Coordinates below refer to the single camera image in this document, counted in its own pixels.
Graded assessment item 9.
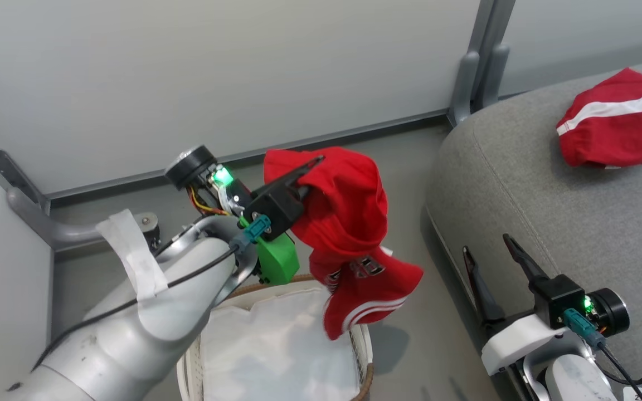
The white cloth basket liner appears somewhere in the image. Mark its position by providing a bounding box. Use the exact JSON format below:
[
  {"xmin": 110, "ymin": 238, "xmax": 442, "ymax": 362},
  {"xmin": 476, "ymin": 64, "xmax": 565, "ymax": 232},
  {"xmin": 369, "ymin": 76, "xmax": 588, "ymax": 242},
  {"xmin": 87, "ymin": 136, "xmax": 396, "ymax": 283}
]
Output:
[{"xmin": 200, "ymin": 286, "xmax": 362, "ymax": 401}]

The white tape strip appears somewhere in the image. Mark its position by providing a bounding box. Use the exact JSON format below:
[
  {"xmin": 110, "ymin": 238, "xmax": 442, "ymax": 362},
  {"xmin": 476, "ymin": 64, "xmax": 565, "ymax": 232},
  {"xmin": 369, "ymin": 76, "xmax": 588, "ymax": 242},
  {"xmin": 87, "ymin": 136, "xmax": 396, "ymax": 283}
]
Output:
[{"xmin": 96, "ymin": 209, "xmax": 169, "ymax": 302}]

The white wicker-rimmed laundry basket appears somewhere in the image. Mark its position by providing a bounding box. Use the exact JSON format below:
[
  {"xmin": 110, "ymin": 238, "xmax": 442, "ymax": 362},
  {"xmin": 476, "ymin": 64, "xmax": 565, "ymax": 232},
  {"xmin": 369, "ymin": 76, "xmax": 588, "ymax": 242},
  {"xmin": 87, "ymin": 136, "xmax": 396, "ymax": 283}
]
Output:
[{"xmin": 176, "ymin": 272, "xmax": 375, "ymax": 401}]

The grey partition bottom rail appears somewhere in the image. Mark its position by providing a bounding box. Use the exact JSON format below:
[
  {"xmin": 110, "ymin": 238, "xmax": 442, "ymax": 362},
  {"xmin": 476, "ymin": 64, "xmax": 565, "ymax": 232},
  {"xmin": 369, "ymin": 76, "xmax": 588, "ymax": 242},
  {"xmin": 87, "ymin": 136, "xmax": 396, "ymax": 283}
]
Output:
[{"xmin": 47, "ymin": 110, "xmax": 451, "ymax": 202}]

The grey partition post with hinge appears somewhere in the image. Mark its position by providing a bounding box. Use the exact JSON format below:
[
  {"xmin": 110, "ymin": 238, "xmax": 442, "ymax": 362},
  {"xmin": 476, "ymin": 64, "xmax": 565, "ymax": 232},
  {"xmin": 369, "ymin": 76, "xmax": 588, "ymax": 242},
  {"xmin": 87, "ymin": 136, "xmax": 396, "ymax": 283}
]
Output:
[{"xmin": 0, "ymin": 110, "xmax": 53, "ymax": 213}]

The teal camera connector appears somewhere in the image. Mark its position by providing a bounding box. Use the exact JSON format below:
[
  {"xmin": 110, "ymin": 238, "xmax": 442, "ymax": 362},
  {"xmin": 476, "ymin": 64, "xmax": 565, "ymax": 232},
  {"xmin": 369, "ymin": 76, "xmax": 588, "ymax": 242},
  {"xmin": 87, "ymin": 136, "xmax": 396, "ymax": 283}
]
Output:
[
  {"xmin": 563, "ymin": 308, "xmax": 607, "ymax": 349},
  {"xmin": 230, "ymin": 214, "xmax": 273, "ymax": 252}
]

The grey partition post double foot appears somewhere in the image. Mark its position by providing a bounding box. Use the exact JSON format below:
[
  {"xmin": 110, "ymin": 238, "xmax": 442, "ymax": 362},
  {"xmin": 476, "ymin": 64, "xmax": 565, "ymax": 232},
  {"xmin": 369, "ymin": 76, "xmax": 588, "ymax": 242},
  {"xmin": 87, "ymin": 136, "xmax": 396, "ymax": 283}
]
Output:
[{"xmin": 447, "ymin": 0, "xmax": 518, "ymax": 128}]

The red shirt wide white stripe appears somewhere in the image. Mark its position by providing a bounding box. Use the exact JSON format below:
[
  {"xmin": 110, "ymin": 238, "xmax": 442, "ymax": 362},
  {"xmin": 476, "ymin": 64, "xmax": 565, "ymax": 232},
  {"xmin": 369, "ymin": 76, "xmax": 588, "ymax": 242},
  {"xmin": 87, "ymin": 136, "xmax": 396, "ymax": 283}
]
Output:
[{"xmin": 556, "ymin": 67, "xmax": 642, "ymax": 169}]

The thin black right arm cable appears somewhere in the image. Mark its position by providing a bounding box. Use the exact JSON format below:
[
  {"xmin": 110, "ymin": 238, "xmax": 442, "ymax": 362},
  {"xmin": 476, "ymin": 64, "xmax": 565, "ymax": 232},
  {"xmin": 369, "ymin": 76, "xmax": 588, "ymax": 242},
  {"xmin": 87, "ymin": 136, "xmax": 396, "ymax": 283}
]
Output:
[{"xmin": 599, "ymin": 343, "xmax": 642, "ymax": 401}]

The red shirt with printed letters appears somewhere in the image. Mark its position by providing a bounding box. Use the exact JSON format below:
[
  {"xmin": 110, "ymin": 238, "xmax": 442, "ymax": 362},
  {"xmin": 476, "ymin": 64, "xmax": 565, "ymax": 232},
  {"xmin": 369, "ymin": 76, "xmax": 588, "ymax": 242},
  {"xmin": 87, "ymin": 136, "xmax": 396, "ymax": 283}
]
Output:
[{"xmin": 263, "ymin": 146, "xmax": 425, "ymax": 341}]

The grey fabric sofa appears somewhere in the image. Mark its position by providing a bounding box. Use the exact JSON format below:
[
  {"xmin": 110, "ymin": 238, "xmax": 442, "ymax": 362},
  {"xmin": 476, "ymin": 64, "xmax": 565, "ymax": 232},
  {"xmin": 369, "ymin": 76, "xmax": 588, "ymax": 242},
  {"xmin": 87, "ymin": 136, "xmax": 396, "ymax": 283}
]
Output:
[{"xmin": 425, "ymin": 55, "xmax": 642, "ymax": 401}]

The grey partition foot tube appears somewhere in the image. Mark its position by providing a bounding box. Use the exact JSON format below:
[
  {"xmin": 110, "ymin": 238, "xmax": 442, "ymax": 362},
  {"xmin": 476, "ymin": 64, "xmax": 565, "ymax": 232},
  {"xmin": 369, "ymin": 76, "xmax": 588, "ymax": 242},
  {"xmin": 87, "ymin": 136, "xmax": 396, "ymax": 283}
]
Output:
[{"xmin": 6, "ymin": 186, "xmax": 159, "ymax": 252}]

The teal left camera connector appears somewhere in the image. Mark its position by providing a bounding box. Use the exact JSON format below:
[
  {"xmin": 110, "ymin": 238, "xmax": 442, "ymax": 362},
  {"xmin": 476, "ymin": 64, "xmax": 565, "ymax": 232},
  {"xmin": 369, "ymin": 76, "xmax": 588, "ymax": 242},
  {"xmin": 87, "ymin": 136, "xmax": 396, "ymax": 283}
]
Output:
[{"xmin": 230, "ymin": 214, "xmax": 273, "ymax": 252}]

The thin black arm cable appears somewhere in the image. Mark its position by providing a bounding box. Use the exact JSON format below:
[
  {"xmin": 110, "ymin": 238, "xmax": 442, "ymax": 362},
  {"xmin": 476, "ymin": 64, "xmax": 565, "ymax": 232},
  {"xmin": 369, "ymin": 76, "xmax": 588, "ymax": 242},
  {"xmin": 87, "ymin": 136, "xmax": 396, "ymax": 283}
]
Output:
[
  {"xmin": 30, "ymin": 245, "xmax": 244, "ymax": 373},
  {"xmin": 599, "ymin": 343, "xmax": 642, "ymax": 401}
]

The teal right camera connector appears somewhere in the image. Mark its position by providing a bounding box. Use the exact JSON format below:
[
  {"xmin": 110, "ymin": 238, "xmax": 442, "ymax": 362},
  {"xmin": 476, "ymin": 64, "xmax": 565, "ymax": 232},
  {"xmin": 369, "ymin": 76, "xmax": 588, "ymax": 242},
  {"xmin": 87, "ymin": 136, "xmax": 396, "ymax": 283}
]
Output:
[{"xmin": 563, "ymin": 308, "xmax": 607, "ymax": 349}]

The black caster wheel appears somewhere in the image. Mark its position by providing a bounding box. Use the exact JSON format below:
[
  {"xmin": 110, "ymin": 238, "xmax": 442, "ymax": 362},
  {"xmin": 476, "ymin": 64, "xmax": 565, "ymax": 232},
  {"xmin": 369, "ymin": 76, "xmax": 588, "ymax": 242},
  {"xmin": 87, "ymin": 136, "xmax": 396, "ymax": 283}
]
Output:
[{"xmin": 142, "ymin": 214, "xmax": 162, "ymax": 250}]

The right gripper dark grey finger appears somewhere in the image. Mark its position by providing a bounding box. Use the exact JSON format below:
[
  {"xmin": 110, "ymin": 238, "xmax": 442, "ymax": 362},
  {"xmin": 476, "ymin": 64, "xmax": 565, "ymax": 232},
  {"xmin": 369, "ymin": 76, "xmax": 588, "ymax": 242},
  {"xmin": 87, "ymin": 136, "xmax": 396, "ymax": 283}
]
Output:
[
  {"xmin": 502, "ymin": 233, "xmax": 551, "ymax": 286},
  {"xmin": 462, "ymin": 246, "xmax": 507, "ymax": 326}
]

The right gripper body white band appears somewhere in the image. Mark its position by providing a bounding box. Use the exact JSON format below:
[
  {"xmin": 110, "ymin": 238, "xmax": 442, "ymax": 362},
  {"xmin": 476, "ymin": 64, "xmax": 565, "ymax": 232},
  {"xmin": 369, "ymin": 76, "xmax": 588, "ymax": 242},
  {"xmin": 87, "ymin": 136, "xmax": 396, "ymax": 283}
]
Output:
[{"xmin": 481, "ymin": 287, "xmax": 630, "ymax": 377}]

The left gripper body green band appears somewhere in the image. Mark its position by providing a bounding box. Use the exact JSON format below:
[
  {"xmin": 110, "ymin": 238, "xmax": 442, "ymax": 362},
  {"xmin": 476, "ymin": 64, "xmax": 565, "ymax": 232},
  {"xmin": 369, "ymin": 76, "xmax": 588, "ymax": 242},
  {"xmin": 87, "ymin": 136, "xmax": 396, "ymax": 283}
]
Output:
[{"xmin": 164, "ymin": 145, "xmax": 300, "ymax": 286}]

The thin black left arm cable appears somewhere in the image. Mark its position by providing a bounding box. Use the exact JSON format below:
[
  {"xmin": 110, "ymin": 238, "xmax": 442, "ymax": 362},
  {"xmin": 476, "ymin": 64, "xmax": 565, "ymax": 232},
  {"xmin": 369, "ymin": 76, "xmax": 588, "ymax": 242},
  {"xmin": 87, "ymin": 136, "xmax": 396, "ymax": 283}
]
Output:
[{"xmin": 30, "ymin": 245, "xmax": 244, "ymax": 373}]

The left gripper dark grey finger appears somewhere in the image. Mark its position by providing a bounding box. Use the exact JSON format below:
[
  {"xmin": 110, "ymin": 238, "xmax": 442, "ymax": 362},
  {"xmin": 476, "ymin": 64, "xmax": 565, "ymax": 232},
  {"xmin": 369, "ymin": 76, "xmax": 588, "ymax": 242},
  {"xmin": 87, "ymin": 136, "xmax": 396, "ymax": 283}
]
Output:
[{"xmin": 264, "ymin": 155, "xmax": 325, "ymax": 197}]

